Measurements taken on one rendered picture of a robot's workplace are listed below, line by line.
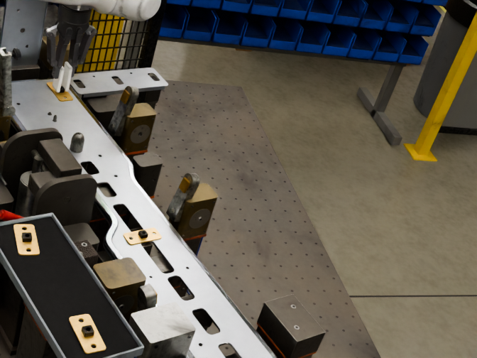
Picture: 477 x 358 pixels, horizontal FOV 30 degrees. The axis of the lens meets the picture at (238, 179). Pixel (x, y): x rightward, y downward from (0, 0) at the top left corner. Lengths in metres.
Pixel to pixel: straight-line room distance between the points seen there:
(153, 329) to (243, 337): 0.27
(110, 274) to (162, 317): 0.16
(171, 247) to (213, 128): 1.09
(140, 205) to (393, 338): 1.73
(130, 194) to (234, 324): 0.45
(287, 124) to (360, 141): 0.41
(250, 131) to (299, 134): 1.51
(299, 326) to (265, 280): 0.61
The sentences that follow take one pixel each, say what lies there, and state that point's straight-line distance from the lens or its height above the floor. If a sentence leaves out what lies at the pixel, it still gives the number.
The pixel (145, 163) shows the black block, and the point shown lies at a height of 0.99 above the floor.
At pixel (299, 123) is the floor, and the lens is 4.67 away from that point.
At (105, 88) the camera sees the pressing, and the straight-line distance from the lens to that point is 2.50.
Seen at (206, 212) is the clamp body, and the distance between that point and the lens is 2.12.
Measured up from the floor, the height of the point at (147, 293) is 1.10.
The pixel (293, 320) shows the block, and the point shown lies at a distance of 1.88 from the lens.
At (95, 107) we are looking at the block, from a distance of 2.44.
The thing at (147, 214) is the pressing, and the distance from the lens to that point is 2.07.
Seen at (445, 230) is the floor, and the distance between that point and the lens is 4.32.
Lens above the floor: 2.26
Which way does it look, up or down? 34 degrees down
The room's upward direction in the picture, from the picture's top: 18 degrees clockwise
